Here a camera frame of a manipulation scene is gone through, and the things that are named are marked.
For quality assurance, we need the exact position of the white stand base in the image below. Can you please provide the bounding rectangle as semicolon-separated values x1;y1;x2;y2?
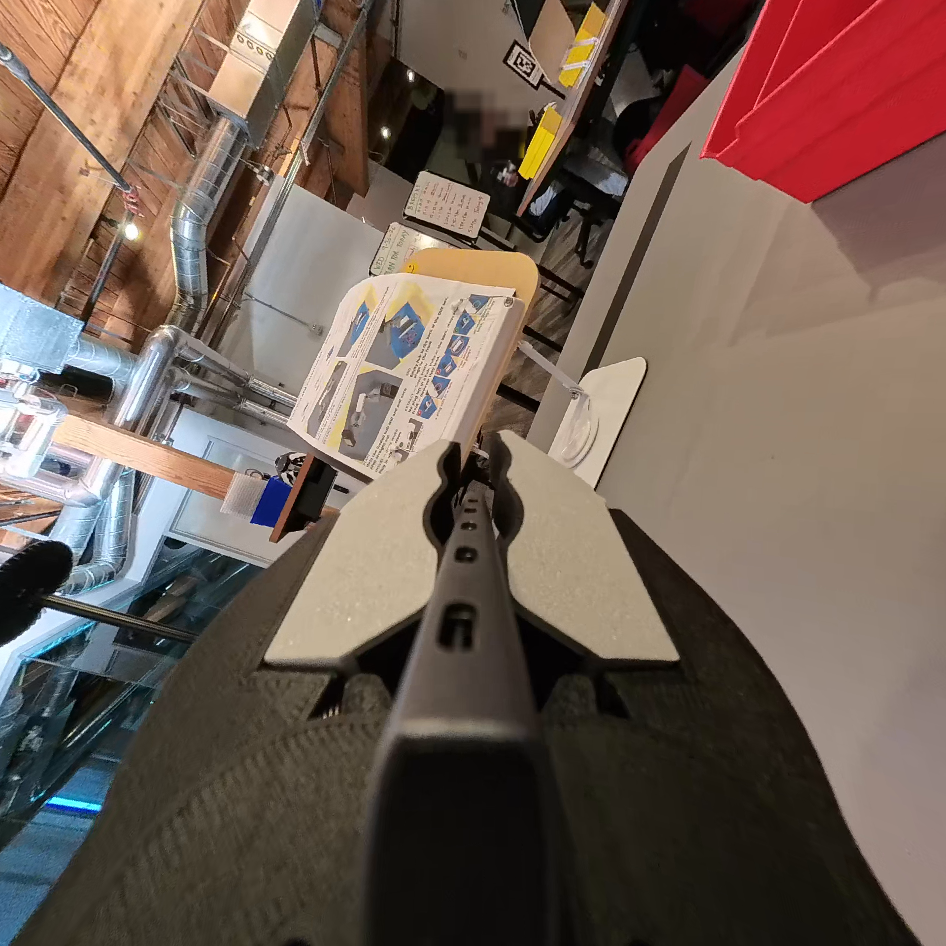
550;357;648;489

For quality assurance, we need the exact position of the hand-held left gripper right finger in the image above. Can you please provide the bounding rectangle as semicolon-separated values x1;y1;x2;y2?
491;432;681;699

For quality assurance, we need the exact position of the dark USB hub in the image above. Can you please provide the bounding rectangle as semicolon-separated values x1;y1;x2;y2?
355;466;555;946

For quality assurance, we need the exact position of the blue sign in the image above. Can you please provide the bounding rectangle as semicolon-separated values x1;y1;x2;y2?
249;473;297;530

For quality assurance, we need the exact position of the whiteboard with writing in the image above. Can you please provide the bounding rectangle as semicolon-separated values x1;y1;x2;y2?
370;222;437;279
404;170;492;240

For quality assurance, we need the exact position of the black round knob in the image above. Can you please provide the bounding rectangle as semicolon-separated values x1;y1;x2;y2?
0;540;75;644

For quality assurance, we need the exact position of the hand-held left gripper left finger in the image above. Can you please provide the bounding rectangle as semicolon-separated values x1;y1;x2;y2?
264;441;459;696

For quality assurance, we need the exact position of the printed instruction sheet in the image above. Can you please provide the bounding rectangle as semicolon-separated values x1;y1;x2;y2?
289;278;518;477

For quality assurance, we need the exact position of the wooden post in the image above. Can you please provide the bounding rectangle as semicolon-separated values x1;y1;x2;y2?
45;407;319;504

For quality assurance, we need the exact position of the red plastic bin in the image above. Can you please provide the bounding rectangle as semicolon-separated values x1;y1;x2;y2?
703;0;946;203

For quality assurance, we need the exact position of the yellow plastic object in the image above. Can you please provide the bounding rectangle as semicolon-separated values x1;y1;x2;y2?
518;104;566;181

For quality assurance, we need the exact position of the silver ventilation duct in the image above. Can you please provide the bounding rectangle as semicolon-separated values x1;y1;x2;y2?
0;111;252;592

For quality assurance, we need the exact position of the wooden workbench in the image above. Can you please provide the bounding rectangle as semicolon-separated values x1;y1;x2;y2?
510;0;637;223

